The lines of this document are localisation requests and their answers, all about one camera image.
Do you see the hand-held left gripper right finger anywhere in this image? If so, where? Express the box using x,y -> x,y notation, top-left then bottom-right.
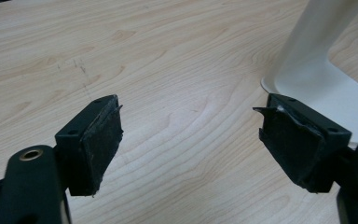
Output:
253,92 -> 353,194

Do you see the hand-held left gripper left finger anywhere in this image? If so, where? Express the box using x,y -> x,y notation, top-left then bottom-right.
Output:
54,94 -> 125,198

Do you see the white plastic stand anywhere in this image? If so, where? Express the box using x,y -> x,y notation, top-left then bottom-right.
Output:
260,0 -> 358,147

